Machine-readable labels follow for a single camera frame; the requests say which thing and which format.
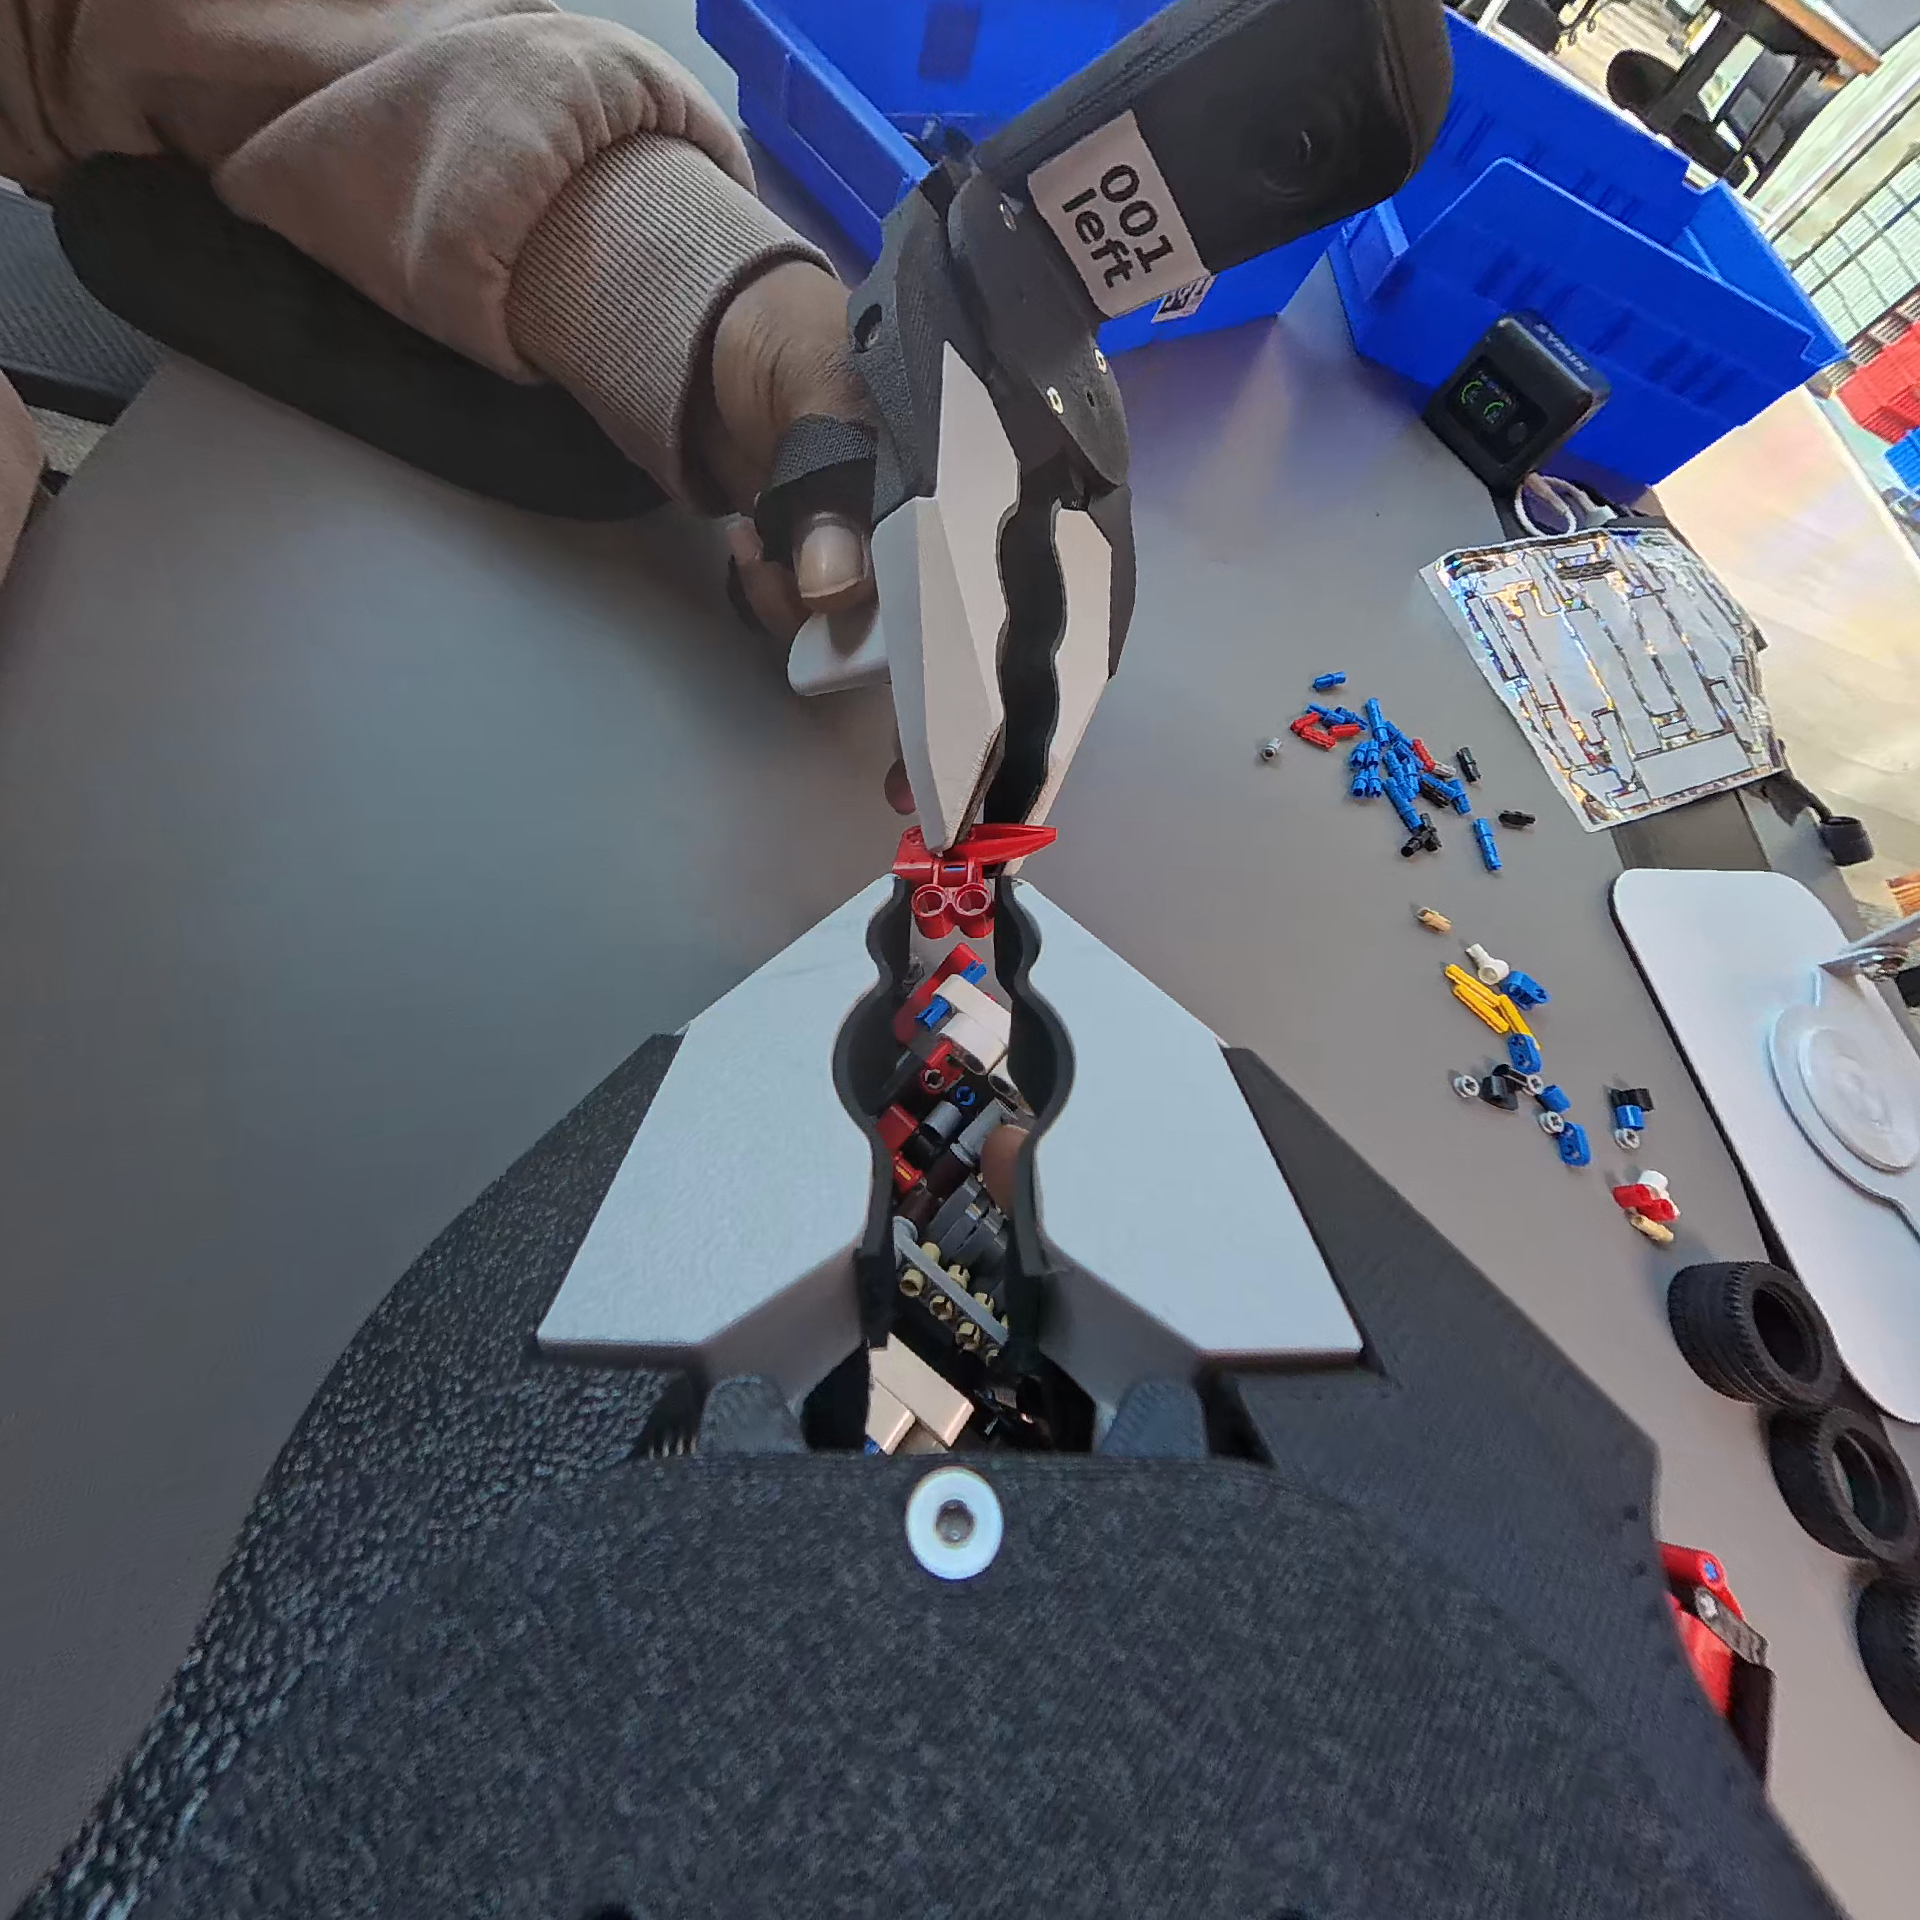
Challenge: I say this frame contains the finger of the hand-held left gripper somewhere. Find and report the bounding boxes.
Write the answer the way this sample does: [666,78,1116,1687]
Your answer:
[870,338,1025,853]
[1032,493,1136,823]

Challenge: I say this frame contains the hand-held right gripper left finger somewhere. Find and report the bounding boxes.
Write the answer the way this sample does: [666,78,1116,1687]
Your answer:
[534,879,910,1421]

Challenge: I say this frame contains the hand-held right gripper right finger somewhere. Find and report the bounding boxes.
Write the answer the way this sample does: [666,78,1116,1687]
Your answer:
[1001,879,1367,1441]

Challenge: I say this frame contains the toy brick race car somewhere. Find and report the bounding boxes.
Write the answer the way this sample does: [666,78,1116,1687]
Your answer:
[862,938,1776,1773]

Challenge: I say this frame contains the person's left forearm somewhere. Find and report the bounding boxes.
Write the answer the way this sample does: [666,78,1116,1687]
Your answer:
[0,0,840,515]

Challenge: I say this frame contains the person's left hand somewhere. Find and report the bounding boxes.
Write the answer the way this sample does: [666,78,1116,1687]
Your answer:
[684,260,920,815]

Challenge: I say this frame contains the pile of blue pins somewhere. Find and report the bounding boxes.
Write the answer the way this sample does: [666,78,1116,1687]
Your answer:
[1287,691,1538,874]

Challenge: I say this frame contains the scattered small loose bricks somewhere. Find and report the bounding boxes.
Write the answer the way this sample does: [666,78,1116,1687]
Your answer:
[1411,900,1685,1251]

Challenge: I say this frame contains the small black timer device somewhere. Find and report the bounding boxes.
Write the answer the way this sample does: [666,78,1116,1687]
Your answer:
[1420,314,1614,493]

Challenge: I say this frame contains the shiny sticker sheet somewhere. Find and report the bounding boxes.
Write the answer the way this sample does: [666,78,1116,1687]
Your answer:
[1420,527,1790,835]

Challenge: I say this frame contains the grey round stand base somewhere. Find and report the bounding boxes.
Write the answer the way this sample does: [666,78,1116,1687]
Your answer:
[1765,961,1920,1251]

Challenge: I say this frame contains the stack of red crates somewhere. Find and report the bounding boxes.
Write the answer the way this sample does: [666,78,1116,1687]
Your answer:
[1836,320,1920,448]

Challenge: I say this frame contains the black chair armrest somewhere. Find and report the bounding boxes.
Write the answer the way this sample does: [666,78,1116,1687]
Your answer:
[51,151,710,521]

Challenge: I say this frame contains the white cable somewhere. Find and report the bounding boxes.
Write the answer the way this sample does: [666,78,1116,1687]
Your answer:
[1511,472,1668,536]

